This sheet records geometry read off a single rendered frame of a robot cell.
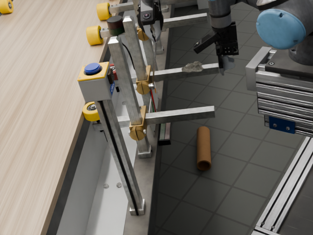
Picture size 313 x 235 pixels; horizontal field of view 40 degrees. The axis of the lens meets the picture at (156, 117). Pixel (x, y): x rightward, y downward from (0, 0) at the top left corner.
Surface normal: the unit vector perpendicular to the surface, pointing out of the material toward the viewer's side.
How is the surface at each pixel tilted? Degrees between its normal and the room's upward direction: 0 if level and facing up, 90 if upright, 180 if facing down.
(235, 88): 0
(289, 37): 97
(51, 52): 0
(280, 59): 0
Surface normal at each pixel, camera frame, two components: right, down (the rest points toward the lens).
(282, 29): -0.63, 0.64
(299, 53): -0.81, 0.22
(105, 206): -0.19, -0.78
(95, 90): -0.07, 0.61
